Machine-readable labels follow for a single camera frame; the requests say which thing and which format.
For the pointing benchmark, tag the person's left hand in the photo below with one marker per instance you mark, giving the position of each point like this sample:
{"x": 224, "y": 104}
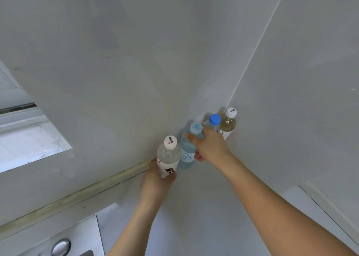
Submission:
{"x": 153, "y": 185}

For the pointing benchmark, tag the person's right hand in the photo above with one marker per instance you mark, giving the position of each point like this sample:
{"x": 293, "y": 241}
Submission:
{"x": 213, "y": 147}

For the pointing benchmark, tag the person's right thumb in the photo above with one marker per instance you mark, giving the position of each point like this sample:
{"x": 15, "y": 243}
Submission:
{"x": 199, "y": 156}

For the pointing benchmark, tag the person's left fingers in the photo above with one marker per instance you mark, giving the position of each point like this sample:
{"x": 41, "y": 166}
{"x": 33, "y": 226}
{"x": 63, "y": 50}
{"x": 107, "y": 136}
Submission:
{"x": 153, "y": 164}

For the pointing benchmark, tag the light blue water bottle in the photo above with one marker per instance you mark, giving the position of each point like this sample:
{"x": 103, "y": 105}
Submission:
{"x": 187, "y": 154}

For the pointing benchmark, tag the clear bottle with white cap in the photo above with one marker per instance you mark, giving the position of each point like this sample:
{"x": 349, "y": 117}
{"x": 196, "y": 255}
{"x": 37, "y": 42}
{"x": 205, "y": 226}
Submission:
{"x": 168, "y": 156}

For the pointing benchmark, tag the person's right forearm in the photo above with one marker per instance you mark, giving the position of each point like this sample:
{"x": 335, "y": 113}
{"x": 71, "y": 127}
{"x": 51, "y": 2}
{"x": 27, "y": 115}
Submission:
{"x": 280, "y": 208}

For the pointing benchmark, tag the person's left forearm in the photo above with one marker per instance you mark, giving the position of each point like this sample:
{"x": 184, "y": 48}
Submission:
{"x": 134, "y": 230}

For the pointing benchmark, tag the clear bottle with blue cap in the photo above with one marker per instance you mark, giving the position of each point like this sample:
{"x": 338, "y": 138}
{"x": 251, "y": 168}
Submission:
{"x": 214, "y": 120}

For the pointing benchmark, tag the yellowish drink bottle white cap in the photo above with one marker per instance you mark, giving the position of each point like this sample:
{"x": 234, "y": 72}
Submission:
{"x": 227, "y": 125}

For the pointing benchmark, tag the stainless steel sink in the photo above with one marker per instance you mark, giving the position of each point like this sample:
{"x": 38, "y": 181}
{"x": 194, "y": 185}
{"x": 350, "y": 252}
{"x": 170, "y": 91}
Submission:
{"x": 81, "y": 236}

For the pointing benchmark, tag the round metal sink knob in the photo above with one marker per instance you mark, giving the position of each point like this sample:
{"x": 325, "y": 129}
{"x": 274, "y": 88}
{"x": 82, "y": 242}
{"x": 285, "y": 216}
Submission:
{"x": 60, "y": 247}

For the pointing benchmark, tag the white framed window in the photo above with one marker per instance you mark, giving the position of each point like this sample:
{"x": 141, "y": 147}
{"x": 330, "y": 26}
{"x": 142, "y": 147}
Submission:
{"x": 25, "y": 140}

